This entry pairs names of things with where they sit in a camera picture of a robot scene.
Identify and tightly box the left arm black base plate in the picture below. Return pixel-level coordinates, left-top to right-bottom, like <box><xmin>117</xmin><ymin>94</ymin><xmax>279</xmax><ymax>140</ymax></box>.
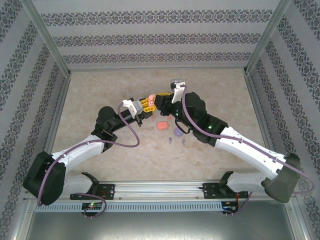
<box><xmin>69</xmin><ymin>183</ymin><xmax>116</xmax><ymax>201</ymax></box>

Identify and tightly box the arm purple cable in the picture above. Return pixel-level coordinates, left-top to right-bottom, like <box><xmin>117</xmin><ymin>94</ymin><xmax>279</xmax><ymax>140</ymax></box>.
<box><xmin>36</xmin><ymin>102</ymin><xmax>140</xmax><ymax>219</ymax></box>
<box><xmin>181</xmin><ymin>84</ymin><xmax>316</xmax><ymax>216</ymax></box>

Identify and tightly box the aluminium side frame beam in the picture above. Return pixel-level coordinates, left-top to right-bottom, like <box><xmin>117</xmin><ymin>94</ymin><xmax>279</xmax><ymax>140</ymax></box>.
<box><xmin>39</xmin><ymin>72</ymin><xmax>73</xmax><ymax>161</ymax></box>
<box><xmin>243</xmin><ymin>71</ymin><xmax>295</xmax><ymax>191</ymax></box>

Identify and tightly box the aluminium mounting rail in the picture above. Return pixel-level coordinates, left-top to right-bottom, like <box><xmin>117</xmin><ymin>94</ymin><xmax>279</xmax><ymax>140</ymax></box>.
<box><xmin>24</xmin><ymin>181</ymin><xmax>294</xmax><ymax>201</ymax></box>

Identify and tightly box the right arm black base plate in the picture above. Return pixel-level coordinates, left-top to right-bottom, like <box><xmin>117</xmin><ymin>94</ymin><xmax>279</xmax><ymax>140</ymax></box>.
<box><xmin>202</xmin><ymin>182</ymin><xmax>250</xmax><ymax>200</ymax></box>

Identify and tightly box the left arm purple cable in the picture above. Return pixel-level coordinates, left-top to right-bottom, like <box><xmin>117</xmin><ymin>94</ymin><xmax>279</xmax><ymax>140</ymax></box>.
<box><xmin>36</xmin><ymin>102</ymin><xmax>140</xmax><ymax>219</ymax></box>

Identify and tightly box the right gripper black wire loop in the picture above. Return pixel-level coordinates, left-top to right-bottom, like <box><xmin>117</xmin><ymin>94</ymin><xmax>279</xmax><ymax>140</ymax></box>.
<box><xmin>174</xmin><ymin>119</ymin><xmax>191</xmax><ymax>134</ymax></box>

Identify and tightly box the aluminium corner post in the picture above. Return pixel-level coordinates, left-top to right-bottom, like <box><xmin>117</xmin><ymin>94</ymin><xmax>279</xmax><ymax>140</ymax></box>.
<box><xmin>19</xmin><ymin>0</ymin><xmax>72</xmax><ymax>77</ymax></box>
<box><xmin>242</xmin><ymin>0</ymin><xmax>293</xmax><ymax>76</ymax></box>

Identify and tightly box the grey metal panel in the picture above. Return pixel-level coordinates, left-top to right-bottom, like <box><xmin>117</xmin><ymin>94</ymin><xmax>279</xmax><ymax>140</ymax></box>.
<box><xmin>24</xmin><ymin>211</ymin><xmax>298</xmax><ymax>240</ymax></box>

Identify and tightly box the aluminium rear frame beam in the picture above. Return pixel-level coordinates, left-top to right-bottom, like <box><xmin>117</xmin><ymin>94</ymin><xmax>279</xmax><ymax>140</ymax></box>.
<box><xmin>68</xmin><ymin>66</ymin><xmax>247</xmax><ymax>73</ymax></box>

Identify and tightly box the grey slotted cable duct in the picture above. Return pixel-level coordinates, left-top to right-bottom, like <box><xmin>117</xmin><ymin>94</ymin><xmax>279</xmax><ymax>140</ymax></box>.
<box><xmin>33</xmin><ymin>201</ymin><xmax>223</xmax><ymax>213</ymax></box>

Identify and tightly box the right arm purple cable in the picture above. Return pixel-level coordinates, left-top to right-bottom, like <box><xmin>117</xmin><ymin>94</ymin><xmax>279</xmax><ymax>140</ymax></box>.
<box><xmin>181</xmin><ymin>84</ymin><xmax>316</xmax><ymax>216</ymax></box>

